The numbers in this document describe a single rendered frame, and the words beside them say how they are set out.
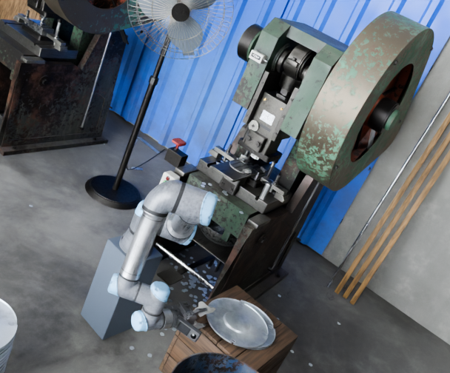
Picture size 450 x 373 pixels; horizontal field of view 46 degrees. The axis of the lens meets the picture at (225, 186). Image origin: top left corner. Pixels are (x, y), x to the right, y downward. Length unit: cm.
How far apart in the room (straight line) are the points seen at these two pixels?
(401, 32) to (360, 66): 23
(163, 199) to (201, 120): 250
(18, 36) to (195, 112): 143
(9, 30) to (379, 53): 248
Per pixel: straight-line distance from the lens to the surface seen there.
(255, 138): 263
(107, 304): 244
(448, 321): 394
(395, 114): 246
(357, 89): 212
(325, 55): 248
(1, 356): 198
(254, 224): 253
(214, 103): 420
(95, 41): 379
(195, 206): 181
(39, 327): 252
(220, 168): 257
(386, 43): 221
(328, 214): 389
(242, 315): 238
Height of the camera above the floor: 177
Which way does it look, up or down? 24 degrees down
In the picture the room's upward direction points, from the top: 25 degrees clockwise
